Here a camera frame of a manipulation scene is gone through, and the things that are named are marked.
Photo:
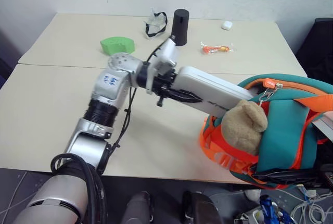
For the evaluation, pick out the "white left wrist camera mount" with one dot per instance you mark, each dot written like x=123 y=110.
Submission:
x=166 y=52

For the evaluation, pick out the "orange wrapped candy packet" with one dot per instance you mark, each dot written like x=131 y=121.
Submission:
x=213 y=48

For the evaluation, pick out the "black chair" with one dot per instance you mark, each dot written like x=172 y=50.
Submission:
x=317 y=52

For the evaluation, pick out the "black tapered cup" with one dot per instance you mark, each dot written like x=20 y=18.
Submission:
x=180 y=27

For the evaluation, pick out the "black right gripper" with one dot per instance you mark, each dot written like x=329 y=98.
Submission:
x=326 y=175

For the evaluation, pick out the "white earbud case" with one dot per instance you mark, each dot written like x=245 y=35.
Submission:
x=227 y=25

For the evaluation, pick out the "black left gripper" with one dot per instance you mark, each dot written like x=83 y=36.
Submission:
x=162 y=84

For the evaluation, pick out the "dark rounded shape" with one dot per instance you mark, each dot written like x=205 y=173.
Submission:
x=138 y=208
x=199 y=208

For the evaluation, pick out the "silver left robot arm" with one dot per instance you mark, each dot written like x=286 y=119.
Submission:
x=101 y=86

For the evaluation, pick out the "orange and teal backpack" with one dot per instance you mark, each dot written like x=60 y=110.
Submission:
x=283 y=130

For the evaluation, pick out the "green sponge block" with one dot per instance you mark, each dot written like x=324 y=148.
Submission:
x=117 y=44

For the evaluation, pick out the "blue object on floor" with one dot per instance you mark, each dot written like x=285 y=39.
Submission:
x=273 y=209

